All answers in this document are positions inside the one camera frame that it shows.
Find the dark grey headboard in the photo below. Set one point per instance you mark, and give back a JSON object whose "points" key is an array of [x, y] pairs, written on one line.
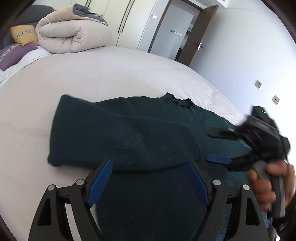
{"points": [[31, 16]]}

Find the wall socket near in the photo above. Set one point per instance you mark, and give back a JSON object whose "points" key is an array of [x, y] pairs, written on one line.
{"points": [[275, 100]]}

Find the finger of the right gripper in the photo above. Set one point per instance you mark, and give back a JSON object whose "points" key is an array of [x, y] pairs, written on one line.
{"points": [[224, 133], [219, 159]]}

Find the white bed mattress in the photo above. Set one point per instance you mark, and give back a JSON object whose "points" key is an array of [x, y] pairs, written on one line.
{"points": [[30, 97]]}

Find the brown wooden door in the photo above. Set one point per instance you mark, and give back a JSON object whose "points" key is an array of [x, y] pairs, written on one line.
{"points": [[199, 30]]}

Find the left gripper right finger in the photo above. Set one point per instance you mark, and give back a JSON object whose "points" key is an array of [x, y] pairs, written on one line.
{"points": [[245, 222]]}

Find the wall socket far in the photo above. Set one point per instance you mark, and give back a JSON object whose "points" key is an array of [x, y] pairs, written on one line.
{"points": [[258, 84]]}

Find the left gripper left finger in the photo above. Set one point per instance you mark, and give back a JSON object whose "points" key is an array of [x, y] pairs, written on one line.
{"points": [[50, 221]]}

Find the wall socket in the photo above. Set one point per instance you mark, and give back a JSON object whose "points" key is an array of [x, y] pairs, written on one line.
{"points": [[275, 100], [258, 84]]}

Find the yellow patterned pillow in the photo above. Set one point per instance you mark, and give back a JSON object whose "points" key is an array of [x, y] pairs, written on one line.
{"points": [[24, 34]]}

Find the folded beige duvet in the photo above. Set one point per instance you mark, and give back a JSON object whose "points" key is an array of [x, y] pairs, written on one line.
{"points": [[72, 29]]}

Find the person's right hand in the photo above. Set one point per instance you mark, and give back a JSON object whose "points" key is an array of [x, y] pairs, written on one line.
{"points": [[262, 189]]}

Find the cream wardrobe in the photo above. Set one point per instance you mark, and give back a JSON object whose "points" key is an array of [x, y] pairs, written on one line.
{"points": [[127, 20]]}

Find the purple patterned pillow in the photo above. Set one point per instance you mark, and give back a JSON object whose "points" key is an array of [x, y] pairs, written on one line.
{"points": [[12, 54]]}

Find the dark green sweater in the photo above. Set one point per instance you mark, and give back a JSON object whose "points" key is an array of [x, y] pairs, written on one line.
{"points": [[148, 140]]}

